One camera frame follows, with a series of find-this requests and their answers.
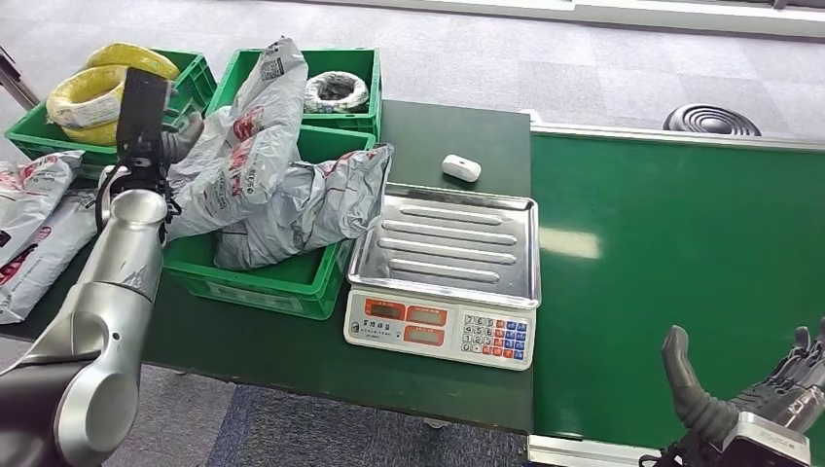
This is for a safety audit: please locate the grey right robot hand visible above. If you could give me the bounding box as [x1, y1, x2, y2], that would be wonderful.
[662, 318, 825, 449]

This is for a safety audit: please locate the white red-printed plastic mailer package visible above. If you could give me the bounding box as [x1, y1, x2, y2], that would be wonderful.
[163, 36, 310, 243]

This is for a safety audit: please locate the green conveyor belt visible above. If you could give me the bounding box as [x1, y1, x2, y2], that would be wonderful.
[531, 131, 825, 467]

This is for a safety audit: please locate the crumpled grey mailer package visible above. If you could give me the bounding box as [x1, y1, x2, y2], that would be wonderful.
[213, 142, 394, 272]

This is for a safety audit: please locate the black ribbed round disc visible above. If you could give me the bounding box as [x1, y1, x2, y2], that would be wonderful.
[662, 103, 763, 137]

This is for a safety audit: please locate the white electronic scale steel tray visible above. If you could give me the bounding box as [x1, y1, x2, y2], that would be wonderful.
[342, 183, 543, 373]

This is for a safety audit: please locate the small white plastic case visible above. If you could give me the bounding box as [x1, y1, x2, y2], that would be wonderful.
[441, 154, 483, 184]

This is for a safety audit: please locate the green crate holding mailers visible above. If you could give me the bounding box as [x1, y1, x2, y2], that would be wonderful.
[161, 122, 378, 322]

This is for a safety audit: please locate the green crate with black coils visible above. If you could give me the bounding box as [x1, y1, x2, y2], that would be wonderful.
[205, 47, 382, 140]

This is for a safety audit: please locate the white red-printed mailer bag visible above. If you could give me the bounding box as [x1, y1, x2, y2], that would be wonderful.
[0, 150, 87, 266]
[0, 190, 101, 326]

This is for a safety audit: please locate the green crate with yellow coils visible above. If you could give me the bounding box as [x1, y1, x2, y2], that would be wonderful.
[5, 48, 219, 182]

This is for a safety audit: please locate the dark metal pole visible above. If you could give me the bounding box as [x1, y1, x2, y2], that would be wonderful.
[0, 46, 41, 112]

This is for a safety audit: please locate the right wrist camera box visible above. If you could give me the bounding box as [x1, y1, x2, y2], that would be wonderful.
[720, 412, 812, 467]

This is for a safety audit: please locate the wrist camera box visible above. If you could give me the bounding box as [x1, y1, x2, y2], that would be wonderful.
[116, 67, 174, 170]
[720, 412, 812, 467]

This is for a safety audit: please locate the silver conveyor frame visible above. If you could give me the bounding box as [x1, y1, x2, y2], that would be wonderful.
[520, 108, 825, 467]

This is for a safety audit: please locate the black wrapped wire coil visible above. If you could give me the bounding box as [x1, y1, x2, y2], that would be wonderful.
[303, 70, 372, 116]

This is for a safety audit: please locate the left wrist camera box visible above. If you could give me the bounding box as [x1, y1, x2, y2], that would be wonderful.
[116, 67, 174, 170]

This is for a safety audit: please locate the yellow cable coil with label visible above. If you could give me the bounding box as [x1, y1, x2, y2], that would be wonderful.
[46, 64, 128, 130]

